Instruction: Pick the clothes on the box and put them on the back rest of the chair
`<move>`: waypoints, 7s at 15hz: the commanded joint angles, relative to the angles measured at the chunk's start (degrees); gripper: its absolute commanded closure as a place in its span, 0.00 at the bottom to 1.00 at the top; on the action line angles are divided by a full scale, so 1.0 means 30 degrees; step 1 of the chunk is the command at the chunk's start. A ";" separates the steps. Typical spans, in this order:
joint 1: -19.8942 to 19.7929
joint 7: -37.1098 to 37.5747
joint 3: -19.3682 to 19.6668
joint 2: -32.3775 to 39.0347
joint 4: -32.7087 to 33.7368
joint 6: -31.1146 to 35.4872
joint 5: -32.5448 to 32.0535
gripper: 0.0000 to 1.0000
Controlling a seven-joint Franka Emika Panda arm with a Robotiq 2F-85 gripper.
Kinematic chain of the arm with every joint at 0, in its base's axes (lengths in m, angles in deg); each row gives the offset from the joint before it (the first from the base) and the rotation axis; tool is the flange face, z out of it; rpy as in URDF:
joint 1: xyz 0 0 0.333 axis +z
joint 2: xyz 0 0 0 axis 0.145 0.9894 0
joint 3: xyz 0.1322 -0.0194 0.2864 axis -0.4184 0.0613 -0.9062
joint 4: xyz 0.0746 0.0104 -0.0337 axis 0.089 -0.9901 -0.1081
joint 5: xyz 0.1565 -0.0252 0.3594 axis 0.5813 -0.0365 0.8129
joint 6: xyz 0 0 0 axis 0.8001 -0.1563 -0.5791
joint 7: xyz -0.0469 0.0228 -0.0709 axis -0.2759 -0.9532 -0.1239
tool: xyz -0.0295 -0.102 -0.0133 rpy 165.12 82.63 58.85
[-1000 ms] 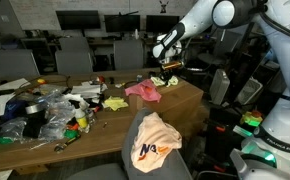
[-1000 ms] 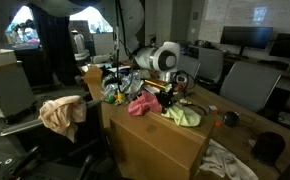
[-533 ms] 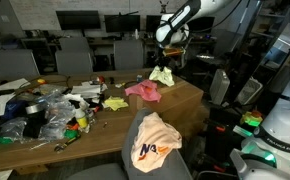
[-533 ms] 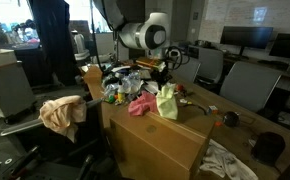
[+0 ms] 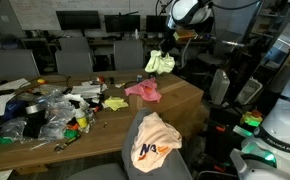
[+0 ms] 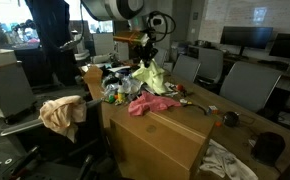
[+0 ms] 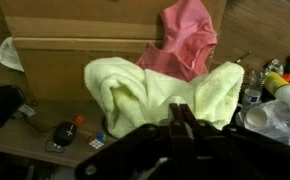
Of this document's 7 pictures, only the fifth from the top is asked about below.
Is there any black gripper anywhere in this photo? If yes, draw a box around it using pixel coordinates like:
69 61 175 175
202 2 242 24
159 29 179 56

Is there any light green shirt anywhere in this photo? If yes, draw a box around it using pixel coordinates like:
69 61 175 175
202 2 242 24
144 49 176 75

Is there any peach printed shirt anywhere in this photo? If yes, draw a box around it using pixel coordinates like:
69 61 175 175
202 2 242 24
130 111 184 174

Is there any large cardboard box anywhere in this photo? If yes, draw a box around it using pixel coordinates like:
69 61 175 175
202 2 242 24
128 73 205 132

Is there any emergency stop button box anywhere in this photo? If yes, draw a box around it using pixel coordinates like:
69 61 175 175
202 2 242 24
239 109 264 128

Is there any black computer monitor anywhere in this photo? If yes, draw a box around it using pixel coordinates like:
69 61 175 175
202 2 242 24
145 14 170 34
103 13 142 34
55 10 102 31

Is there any pink shirt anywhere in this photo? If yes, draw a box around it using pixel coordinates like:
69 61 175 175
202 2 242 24
124 77 163 103

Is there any white space heater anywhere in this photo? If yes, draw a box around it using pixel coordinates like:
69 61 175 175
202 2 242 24
208 68 231 106

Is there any yellow cloth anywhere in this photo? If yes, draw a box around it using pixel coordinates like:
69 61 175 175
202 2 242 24
101 95 130 112

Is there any white slatted basket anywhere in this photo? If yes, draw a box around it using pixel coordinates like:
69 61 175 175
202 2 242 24
235 76 264 106

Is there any stack of white papers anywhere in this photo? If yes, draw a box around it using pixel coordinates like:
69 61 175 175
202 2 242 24
70 81 103 100

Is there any white bottle yellow label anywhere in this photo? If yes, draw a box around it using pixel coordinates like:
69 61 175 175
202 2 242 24
73 106 90 130

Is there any green plastic item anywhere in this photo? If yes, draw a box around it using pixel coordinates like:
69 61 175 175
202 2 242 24
0 134 15 146
63 128 80 140

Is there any clear plastic bags pile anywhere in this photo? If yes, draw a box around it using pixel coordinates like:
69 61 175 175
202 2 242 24
0 91 77 141

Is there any silver tape roll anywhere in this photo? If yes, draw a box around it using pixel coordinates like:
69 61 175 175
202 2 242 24
25 102 48 115

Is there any blue bag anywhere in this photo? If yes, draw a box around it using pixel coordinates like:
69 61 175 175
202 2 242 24
2 99 28 121

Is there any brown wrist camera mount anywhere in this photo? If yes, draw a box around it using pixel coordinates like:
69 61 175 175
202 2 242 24
172 28 199 42

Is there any gray office chair black frame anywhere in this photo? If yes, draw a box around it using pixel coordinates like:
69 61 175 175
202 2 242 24
66 107 195 180

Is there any adjustable wrench yellow handle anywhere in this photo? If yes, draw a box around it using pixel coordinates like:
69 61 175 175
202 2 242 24
53 133 82 154

